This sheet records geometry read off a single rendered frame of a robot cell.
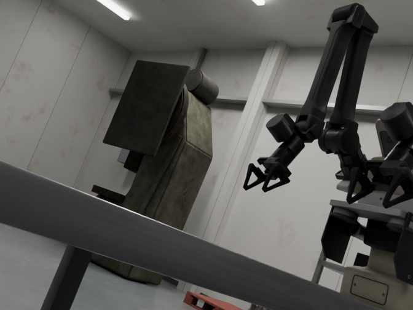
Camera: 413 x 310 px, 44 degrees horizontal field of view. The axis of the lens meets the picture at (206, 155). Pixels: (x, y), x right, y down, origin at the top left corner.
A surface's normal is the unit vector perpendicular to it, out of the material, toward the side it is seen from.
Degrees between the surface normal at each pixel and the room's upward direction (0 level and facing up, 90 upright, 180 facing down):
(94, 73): 90
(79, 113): 90
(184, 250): 90
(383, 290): 98
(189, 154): 92
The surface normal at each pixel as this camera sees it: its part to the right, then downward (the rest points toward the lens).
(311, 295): 0.58, 0.08
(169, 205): 0.75, 0.23
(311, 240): -0.65, -0.36
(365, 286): -0.84, -0.25
